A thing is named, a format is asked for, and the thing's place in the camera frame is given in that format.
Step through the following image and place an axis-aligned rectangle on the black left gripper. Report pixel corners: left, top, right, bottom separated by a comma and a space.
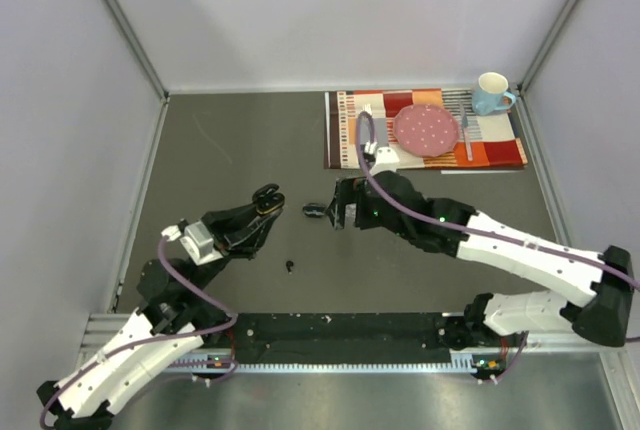
187, 195, 283, 295

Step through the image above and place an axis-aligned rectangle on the black marbled earbud charging case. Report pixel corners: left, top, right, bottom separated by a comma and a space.
302, 203, 327, 219

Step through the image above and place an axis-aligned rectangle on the glossy black gold-striped earbud case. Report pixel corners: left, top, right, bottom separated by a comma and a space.
252, 183, 285, 216

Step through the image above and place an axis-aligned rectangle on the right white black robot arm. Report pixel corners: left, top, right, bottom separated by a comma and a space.
327, 171, 634, 348

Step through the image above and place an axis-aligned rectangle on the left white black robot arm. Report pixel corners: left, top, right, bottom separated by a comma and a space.
37, 193, 284, 429

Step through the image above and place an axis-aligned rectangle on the pink polka-dot plate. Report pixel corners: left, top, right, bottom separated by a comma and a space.
393, 104, 460, 158

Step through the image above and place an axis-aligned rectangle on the colourful patchwork placemat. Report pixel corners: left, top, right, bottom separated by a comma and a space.
324, 88, 528, 170

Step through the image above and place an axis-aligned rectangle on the light blue mug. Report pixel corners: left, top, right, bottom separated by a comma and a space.
472, 72, 517, 116

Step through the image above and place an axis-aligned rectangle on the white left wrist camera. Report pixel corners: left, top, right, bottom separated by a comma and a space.
161, 221, 224, 266

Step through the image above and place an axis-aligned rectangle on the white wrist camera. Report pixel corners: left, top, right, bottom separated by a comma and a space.
161, 221, 224, 266
361, 142, 400, 175

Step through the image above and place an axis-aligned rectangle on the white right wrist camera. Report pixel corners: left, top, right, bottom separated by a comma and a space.
361, 142, 400, 175

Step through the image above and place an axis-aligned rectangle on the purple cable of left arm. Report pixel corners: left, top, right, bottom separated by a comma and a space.
38, 234, 241, 429

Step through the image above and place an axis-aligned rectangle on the pink-handled metal knife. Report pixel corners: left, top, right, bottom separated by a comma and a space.
458, 101, 473, 161

